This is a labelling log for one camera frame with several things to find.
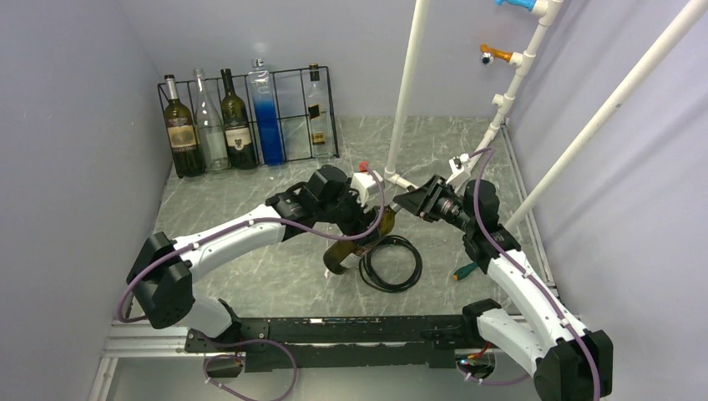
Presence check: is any blue rectangular glass bottle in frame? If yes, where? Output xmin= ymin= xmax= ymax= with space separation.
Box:
xmin=248 ymin=58 xmax=286 ymax=165

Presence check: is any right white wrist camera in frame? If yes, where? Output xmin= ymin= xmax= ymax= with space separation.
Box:
xmin=446 ymin=153 xmax=473 ymax=195

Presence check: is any black wire wine rack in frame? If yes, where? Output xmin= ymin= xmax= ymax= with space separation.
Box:
xmin=157 ymin=64 xmax=340 ymax=168

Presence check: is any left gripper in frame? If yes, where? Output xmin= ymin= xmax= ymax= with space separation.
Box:
xmin=316 ymin=179 xmax=382 ymax=246

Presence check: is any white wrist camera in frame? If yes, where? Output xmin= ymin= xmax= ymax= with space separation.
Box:
xmin=446 ymin=153 xmax=473 ymax=195
xmin=350 ymin=161 xmax=386 ymax=211

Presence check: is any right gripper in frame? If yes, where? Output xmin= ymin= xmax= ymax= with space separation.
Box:
xmin=393 ymin=174 xmax=475 ymax=233

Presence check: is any dark green wine bottle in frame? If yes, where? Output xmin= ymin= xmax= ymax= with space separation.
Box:
xmin=220 ymin=69 xmax=258 ymax=170

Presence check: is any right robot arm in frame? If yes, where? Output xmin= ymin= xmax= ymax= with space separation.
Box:
xmin=393 ymin=175 xmax=614 ymax=400

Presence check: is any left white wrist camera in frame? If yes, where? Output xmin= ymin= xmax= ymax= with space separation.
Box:
xmin=350 ymin=161 xmax=386 ymax=211

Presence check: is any aluminium rail frame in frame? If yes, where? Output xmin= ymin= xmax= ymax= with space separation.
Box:
xmin=88 ymin=315 xmax=590 ymax=401

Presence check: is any white PVC pipe frame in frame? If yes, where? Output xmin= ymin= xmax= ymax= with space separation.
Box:
xmin=384 ymin=0 xmax=707 ymax=228

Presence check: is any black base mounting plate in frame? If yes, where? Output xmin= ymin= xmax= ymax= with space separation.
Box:
xmin=185 ymin=315 xmax=513 ymax=373

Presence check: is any coiled black cable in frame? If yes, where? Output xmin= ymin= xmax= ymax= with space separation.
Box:
xmin=358 ymin=235 xmax=423 ymax=294

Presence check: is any clear square liquor bottle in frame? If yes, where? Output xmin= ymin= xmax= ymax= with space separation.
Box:
xmin=306 ymin=63 xmax=335 ymax=158

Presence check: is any orange plastic peg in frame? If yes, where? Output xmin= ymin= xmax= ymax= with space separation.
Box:
xmin=480 ymin=43 xmax=513 ymax=65

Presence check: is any olive green wine bottle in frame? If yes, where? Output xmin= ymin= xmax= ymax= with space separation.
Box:
xmin=163 ymin=74 xmax=205 ymax=178

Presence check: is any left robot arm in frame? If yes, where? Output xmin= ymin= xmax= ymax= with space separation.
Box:
xmin=124 ymin=165 xmax=385 ymax=351

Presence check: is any brown-green wine bottle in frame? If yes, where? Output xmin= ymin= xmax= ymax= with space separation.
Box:
xmin=322 ymin=203 xmax=401 ymax=275

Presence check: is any clear round glass bottle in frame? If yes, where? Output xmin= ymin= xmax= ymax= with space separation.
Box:
xmin=193 ymin=69 xmax=230 ymax=171

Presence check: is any green handled screwdriver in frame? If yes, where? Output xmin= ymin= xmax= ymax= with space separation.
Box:
xmin=453 ymin=261 xmax=478 ymax=281

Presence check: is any blue plastic peg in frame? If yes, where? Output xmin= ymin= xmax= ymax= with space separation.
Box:
xmin=495 ymin=0 xmax=536 ymax=12

